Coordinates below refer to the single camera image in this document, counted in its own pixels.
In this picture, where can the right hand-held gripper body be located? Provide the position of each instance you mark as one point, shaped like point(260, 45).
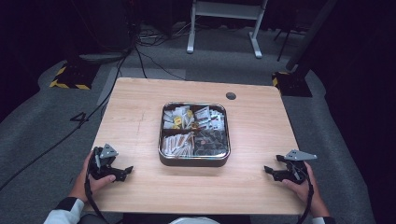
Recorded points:
point(297, 171)

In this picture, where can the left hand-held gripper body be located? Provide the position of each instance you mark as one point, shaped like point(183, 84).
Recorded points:
point(104, 165)

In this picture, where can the dark brown divided box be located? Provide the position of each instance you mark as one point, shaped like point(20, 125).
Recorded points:
point(193, 162)

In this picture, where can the clear lid with gold knob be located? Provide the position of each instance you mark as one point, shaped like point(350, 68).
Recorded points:
point(194, 125)

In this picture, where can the person's right hand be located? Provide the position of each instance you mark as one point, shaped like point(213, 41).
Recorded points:
point(306, 194)

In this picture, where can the person's left hand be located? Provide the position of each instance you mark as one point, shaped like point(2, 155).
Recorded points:
point(84, 186)

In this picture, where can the pile of brown stick packets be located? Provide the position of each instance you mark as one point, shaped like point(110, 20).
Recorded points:
point(177, 144)

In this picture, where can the pile of dark grey sachets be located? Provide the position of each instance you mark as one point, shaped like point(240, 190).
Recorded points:
point(211, 143)

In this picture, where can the pile of white yellow sachets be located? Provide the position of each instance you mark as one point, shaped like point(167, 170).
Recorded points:
point(177, 119)

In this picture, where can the pile of white red packets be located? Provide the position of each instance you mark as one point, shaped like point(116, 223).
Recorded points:
point(211, 119)

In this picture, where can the person's white garment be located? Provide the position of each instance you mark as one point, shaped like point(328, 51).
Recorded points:
point(194, 221)

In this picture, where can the black yellow striped base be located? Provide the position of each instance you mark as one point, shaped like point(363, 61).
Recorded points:
point(292, 85)
point(74, 76)

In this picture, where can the dark round table grommet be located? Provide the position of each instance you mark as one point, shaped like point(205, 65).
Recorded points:
point(231, 95)

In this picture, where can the thin dark tripod leg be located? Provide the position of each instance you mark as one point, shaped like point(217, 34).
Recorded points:
point(284, 43)

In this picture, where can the dark slanted pole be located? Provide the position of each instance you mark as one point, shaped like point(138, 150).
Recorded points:
point(311, 34)

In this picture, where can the white metal stand frame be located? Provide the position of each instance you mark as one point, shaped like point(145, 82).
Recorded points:
point(227, 9)

